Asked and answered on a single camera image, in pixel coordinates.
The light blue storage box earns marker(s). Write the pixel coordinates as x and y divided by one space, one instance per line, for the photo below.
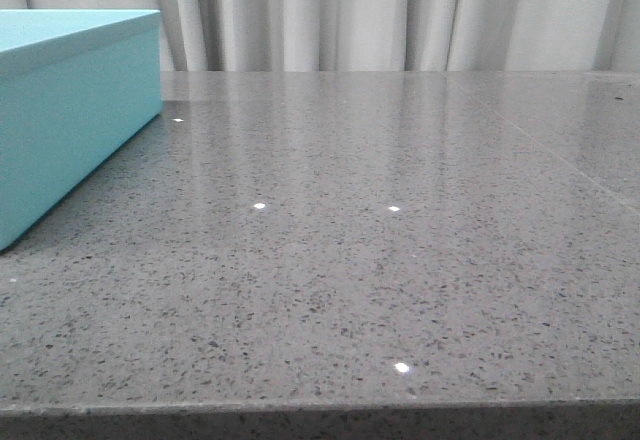
76 84

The white pleated curtain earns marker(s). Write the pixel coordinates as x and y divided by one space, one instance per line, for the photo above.
387 35

